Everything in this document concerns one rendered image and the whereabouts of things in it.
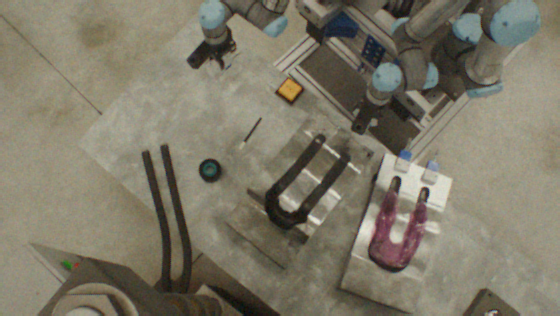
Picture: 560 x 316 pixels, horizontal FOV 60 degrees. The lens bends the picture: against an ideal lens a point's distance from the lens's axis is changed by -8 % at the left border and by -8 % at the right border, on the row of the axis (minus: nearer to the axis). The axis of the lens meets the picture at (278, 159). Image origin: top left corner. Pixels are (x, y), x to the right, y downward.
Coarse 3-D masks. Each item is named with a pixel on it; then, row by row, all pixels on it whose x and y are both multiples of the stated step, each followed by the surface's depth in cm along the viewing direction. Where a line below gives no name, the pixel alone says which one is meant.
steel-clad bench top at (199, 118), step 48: (192, 48) 199; (240, 48) 200; (144, 96) 194; (192, 96) 194; (240, 96) 194; (96, 144) 189; (144, 144) 189; (192, 144) 189; (240, 144) 190; (144, 192) 184; (192, 192) 185; (240, 192) 185; (192, 240) 180; (240, 240) 181; (336, 240) 181; (480, 240) 182; (288, 288) 177; (432, 288) 178; (480, 288) 178; (528, 288) 178
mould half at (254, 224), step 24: (312, 120) 183; (288, 144) 181; (336, 144) 181; (264, 168) 175; (288, 168) 178; (312, 168) 179; (360, 168) 179; (264, 192) 172; (288, 192) 173; (336, 192) 177; (240, 216) 177; (264, 216) 177; (312, 216) 170; (264, 240) 175; (288, 240) 175; (288, 264) 173
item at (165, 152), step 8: (160, 144) 187; (168, 152) 185; (168, 160) 183; (168, 168) 182; (168, 176) 180; (168, 184) 179; (176, 184) 180; (176, 192) 177; (176, 200) 176; (176, 208) 174; (176, 216) 173; (184, 224) 172; (184, 232) 170
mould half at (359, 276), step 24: (384, 168) 183; (384, 192) 179; (408, 192) 181; (432, 192) 181; (408, 216) 175; (432, 216) 176; (360, 240) 174; (432, 240) 173; (360, 264) 169; (336, 288) 174; (360, 288) 167; (384, 288) 167; (408, 288) 167; (408, 312) 165
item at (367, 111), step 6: (366, 102) 160; (360, 108) 161; (366, 108) 161; (372, 108) 160; (360, 114) 161; (366, 114) 161; (372, 114) 161; (354, 120) 162; (360, 120) 162; (366, 120) 161; (354, 126) 163; (360, 126) 162; (366, 126) 162; (354, 132) 163; (360, 132) 162
